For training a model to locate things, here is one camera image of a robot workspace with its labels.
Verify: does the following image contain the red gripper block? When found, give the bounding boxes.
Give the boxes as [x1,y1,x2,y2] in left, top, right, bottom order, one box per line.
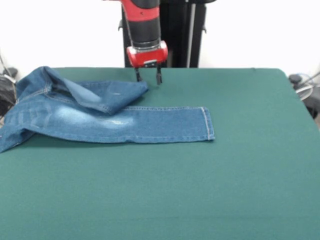
[125,40,169,85]

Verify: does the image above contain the blue denim jeans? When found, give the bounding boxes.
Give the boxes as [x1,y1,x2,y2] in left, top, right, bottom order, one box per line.
[0,65,216,154]

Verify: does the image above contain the dark green table cloth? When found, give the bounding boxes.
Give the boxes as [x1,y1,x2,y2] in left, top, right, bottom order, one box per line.
[0,67,320,240]

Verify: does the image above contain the grey swivel chair base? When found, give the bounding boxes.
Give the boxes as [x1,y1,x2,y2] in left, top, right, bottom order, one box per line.
[288,73,320,118]
[2,67,19,78]

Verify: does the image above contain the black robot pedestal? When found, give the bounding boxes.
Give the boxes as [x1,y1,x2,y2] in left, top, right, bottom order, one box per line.
[117,0,208,68]

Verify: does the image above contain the black cable bundle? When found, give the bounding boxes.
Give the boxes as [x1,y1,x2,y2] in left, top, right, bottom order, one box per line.
[0,53,20,121]

